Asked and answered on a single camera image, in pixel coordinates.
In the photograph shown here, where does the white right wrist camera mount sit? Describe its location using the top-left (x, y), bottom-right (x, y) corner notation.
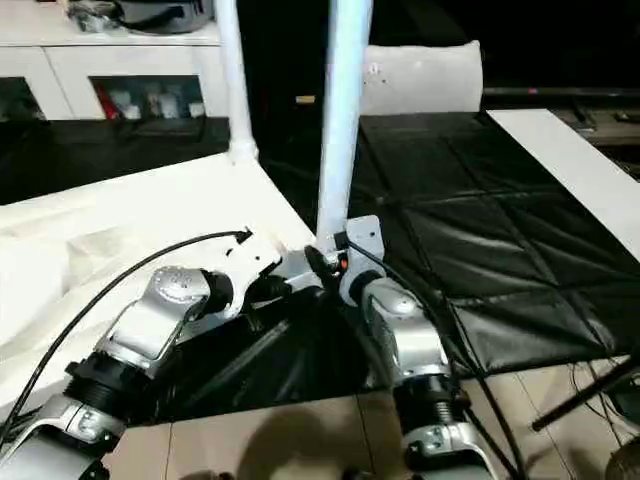
top-left (336, 213), bottom-right (387, 307)

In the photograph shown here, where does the black tall cabinet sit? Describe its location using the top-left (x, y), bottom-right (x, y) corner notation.
top-left (233, 0), bottom-right (372, 126)

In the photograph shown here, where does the white flat board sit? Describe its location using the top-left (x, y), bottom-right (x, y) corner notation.
top-left (486, 107), bottom-right (640, 262)

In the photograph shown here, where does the black bar red light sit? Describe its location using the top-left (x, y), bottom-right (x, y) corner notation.
top-left (481, 85), bottom-right (640, 101)

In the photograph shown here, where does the black work mat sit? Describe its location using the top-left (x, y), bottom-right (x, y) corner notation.
top-left (0, 109), bottom-right (634, 426)

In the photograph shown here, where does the white glass-door cabinet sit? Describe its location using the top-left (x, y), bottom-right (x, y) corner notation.
top-left (0, 13), bottom-right (237, 122)

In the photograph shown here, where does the red bottle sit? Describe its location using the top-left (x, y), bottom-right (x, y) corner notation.
top-left (95, 83), bottom-right (117, 120)

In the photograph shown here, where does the white printed jar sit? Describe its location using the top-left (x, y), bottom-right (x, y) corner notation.
top-left (157, 90), bottom-right (180, 119)

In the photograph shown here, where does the grey bag black handle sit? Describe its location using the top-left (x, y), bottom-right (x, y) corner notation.
top-left (111, 0), bottom-right (212, 36)

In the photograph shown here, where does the black tripod leg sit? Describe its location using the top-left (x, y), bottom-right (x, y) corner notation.
top-left (531, 356), bottom-right (640, 433)

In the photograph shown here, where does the dark crumpled small pile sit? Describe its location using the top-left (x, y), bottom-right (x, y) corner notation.
top-left (68, 3), bottom-right (120, 33)

